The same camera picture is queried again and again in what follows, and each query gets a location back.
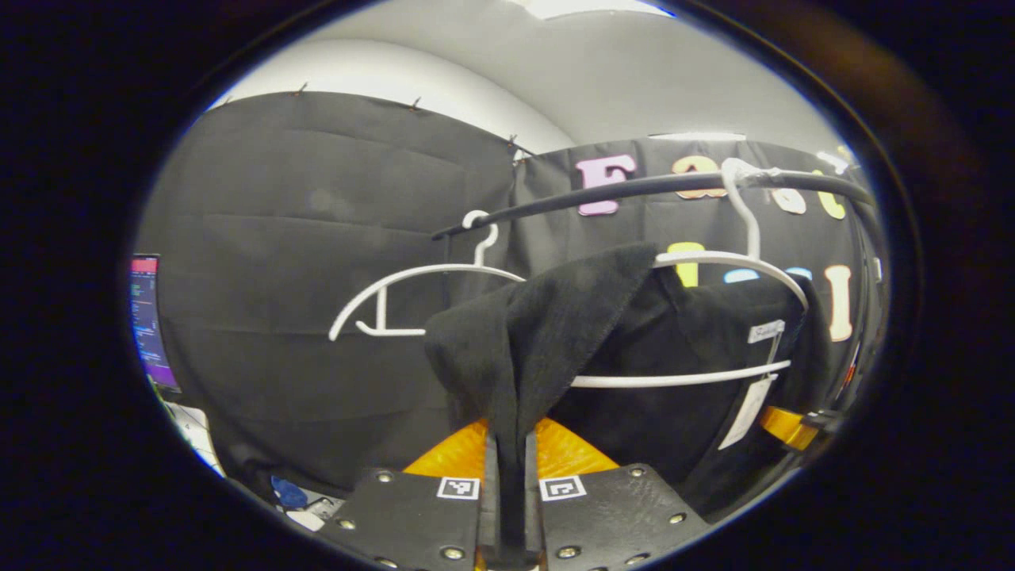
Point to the blue object on floor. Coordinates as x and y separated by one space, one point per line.
289 493

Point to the white hanger holding jacket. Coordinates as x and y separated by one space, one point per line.
745 218

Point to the white paper hang tag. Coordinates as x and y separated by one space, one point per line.
749 412

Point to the black metal clothes rack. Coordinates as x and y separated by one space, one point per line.
634 189

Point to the black jacket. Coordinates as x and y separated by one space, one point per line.
555 333

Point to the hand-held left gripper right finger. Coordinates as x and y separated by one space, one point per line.
610 519

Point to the computer monitor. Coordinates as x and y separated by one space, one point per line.
149 325

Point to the empty white hanger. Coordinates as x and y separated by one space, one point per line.
412 276

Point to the white object on floor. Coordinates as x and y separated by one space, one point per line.
305 519

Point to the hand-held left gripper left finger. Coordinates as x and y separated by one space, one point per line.
412 519

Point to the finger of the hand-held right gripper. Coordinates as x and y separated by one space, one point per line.
785 427

